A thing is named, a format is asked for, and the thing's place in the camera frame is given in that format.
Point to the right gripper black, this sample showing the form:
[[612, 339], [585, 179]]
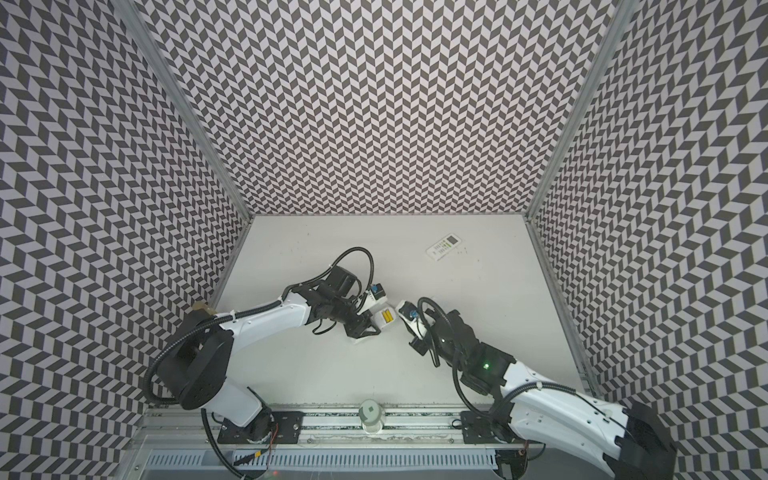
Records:
[[429, 339]]

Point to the white green cylinder on rail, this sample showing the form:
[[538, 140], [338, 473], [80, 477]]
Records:
[[372, 416]]

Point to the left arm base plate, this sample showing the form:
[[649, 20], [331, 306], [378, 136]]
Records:
[[278, 427]]

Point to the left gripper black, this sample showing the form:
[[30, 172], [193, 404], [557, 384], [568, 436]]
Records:
[[356, 331]]

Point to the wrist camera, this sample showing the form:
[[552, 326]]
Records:
[[409, 314], [374, 298]]

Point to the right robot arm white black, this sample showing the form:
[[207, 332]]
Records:
[[518, 403]]

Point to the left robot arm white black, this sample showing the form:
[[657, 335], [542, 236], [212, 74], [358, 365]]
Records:
[[193, 370]]

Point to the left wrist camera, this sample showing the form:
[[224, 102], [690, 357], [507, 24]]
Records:
[[374, 298]]

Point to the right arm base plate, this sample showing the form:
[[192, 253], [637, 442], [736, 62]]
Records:
[[478, 430]]

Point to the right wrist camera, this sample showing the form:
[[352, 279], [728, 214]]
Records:
[[409, 314]]

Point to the white remote control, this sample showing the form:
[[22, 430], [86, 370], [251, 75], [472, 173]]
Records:
[[443, 247], [381, 317]]

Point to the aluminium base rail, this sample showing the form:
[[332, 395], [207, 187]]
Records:
[[403, 427]]

